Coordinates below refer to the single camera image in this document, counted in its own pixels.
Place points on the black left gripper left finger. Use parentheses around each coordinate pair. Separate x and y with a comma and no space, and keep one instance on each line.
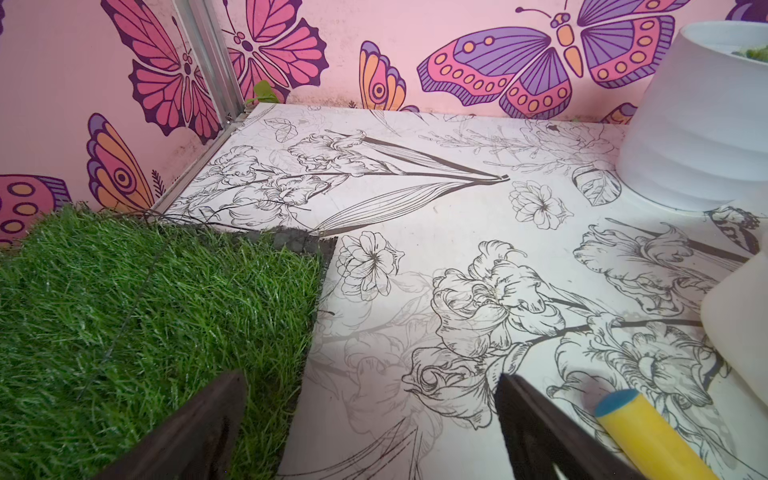
(195,442)

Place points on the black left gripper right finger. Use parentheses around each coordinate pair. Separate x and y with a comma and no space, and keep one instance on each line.
(544,443)

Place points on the white plant pot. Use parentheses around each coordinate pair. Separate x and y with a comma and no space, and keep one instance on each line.
(699,137)

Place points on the green artificial grass mat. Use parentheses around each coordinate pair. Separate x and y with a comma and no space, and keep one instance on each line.
(110,323)

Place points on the aluminium cage frame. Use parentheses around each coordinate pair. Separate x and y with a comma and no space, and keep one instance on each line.
(200,24)

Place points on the white storage tray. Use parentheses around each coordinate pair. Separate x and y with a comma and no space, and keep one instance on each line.
(734,316)

